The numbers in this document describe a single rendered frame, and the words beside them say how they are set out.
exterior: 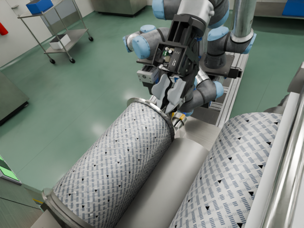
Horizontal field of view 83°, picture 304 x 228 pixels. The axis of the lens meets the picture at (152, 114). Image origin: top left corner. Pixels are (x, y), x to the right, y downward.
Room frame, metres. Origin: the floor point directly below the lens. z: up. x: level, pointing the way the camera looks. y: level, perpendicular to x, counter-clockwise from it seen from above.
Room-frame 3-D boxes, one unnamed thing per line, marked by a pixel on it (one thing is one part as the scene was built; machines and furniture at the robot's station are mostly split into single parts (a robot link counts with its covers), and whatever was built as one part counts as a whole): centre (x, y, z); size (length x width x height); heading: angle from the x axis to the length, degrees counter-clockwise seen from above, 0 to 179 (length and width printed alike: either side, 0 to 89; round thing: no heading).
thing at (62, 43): (3.66, 1.18, 0.51); 0.91 x 0.58 x 1.02; 154
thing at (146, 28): (1.28, -0.15, 0.98); 0.13 x 0.12 x 0.14; 100
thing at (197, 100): (0.50, -0.17, 1.01); 0.11 x 0.08 x 0.11; 100
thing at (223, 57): (0.96, -0.53, 0.87); 0.15 x 0.15 x 0.10
